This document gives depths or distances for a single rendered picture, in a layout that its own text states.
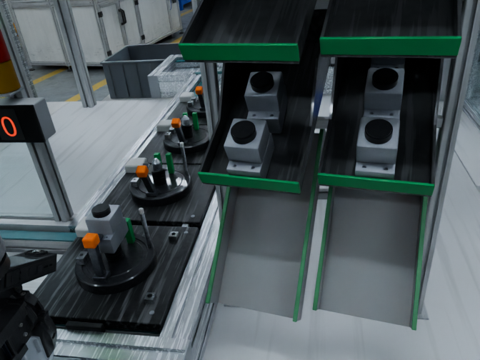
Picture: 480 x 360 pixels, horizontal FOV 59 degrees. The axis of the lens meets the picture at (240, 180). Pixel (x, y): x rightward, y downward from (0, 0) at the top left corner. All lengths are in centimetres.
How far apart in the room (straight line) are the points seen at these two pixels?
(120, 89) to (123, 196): 182
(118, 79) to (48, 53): 377
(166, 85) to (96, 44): 409
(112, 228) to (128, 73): 204
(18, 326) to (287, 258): 36
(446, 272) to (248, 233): 44
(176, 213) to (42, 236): 29
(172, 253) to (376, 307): 37
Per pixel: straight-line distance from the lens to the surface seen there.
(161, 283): 74
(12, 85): 84
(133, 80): 271
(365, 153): 50
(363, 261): 65
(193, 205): 91
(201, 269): 77
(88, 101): 195
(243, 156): 51
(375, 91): 55
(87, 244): 71
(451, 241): 102
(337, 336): 79
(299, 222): 64
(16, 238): 102
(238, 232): 66
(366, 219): 65
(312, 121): 56
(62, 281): 82
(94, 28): 588
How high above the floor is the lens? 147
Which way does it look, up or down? 31 degrees down
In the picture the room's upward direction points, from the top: 5 degrees counter-clockwise
